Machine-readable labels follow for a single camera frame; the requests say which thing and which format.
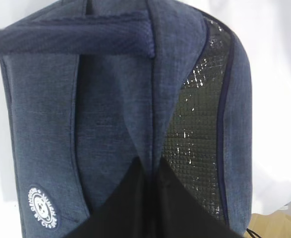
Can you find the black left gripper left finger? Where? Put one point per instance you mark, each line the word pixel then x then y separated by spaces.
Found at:
pixel 127 213

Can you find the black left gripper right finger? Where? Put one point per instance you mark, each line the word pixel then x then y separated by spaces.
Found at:
pixel 193 204

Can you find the dark blue lunch bag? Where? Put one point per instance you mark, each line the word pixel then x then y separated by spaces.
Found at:
pixel 92 84

